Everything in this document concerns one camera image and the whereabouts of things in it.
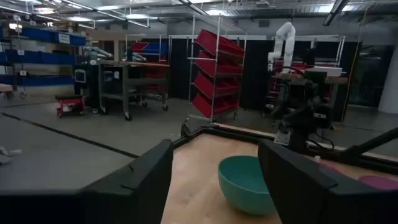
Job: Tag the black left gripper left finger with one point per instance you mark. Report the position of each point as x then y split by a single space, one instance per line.
140 180

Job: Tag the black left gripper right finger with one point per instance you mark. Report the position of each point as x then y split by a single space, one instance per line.
289 186

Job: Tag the teal plastic bowl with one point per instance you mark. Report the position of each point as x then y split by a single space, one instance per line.
239 182

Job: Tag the purple plastic bowl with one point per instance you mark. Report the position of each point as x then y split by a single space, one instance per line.
381 183

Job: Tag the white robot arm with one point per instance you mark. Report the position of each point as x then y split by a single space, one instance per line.
287 37

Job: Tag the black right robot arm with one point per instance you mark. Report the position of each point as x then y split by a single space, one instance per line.
301 118

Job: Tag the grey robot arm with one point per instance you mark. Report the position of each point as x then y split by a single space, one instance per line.
136 57
96 51

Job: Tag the blue bin shelf unit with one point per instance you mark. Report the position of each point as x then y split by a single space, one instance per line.
40 57

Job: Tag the grey wheeled workbench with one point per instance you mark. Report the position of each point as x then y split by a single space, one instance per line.
126 84

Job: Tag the red plastic storage bin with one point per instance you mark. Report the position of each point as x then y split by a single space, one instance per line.
208 87
217 42
206 107
211 66

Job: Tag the red rolling stool cart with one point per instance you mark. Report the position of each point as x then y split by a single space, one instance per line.
70 104

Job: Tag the black cabinet with screen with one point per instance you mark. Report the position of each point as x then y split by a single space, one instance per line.
87 84

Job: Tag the black aluminium table frame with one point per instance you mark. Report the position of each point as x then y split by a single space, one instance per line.
236 132

